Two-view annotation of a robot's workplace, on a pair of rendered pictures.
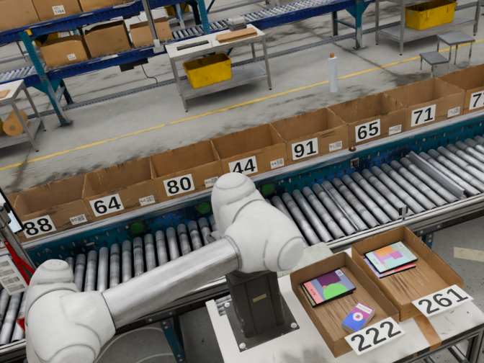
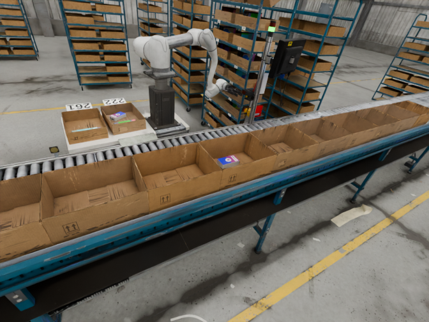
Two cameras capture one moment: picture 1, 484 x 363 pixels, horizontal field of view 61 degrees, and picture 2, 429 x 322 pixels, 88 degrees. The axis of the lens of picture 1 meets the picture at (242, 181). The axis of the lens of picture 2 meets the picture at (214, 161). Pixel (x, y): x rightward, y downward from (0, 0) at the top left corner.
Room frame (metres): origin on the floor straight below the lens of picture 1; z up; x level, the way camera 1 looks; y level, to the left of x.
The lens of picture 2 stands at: (3.09, -0.31, 1.77)
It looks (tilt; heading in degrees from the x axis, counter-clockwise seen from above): 36 degrees down; 154
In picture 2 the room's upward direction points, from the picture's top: 8 degrees clockwise
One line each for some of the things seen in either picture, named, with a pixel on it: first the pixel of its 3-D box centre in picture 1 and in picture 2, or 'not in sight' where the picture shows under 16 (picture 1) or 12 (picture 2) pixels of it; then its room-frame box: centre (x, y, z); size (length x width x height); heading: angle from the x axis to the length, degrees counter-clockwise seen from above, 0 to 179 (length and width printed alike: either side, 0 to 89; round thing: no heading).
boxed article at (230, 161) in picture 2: not in sight; (228, 161); (2.06, 0.30, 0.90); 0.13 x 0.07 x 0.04; 98
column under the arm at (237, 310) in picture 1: (253, 290); (161, 105); (1.14, 0.04, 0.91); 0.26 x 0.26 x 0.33; 11
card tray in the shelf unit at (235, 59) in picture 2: not in sight; (249, 61); (0.60, 1.20, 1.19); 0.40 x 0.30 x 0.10; 8
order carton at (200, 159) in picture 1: (186, 169); (235, 159); (2.12, 0.31, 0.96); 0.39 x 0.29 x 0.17; 98
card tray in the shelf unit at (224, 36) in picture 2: not in sight; (230, 35); (0.13, 1.13, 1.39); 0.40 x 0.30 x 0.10; 6
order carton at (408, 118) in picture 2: not in sight; (391, 119); (1.85, 2.24, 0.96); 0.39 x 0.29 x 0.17; 98
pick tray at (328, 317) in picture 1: (340, 299); (122, 117); (1.10, -0.30, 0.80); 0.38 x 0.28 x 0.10; 13
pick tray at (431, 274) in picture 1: (402, 269); (84, 124); (1.19, -0.60, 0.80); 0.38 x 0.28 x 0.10; 11
